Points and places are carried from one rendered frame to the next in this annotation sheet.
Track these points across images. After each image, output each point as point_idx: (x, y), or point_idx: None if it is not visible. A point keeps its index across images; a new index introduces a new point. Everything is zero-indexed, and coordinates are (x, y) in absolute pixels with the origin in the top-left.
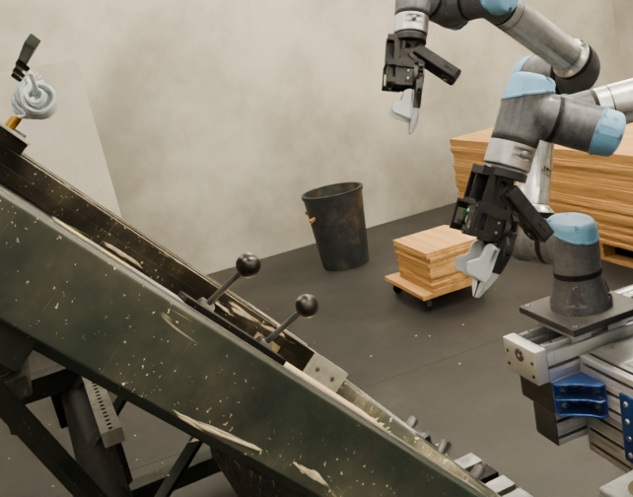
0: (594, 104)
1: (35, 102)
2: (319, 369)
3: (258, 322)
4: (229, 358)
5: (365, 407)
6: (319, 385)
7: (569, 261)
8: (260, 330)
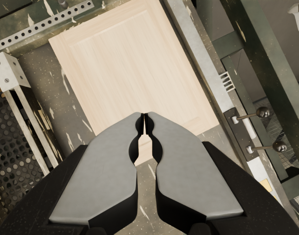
0: None
1: None
2: (19, 75)
3: (45, 133)
4: None
5: (47, 37)
6: (84, 76)
7: None
8: (45, 128)
